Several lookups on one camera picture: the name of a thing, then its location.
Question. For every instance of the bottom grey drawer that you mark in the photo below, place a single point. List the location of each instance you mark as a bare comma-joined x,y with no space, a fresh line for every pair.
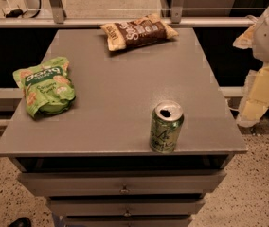
138,221

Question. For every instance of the top grey drawer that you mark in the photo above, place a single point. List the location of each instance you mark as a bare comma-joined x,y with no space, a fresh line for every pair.
121,183

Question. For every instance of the black object on floor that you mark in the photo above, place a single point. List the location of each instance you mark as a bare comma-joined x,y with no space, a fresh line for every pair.
21,222

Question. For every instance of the green soda can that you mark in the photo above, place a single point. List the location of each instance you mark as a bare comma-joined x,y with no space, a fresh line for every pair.
166,124

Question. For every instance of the grey drawer cabinet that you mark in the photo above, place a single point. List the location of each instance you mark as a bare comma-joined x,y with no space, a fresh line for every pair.
108,126

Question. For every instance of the grey drawer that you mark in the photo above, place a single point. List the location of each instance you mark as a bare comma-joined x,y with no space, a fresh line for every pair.
138,221
126,207
121,183

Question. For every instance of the green snack bag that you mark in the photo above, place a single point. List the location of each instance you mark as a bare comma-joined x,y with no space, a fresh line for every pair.
47,87

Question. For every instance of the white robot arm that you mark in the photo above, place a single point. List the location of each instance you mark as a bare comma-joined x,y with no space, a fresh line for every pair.
255,101

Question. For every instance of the metal railing frame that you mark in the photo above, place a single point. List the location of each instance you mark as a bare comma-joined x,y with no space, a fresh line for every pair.
93,13

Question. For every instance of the brown snack bag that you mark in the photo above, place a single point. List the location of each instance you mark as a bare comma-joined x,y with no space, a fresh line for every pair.
146,30

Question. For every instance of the middle grey drawer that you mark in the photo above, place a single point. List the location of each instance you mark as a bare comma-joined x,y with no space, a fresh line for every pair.
126,207

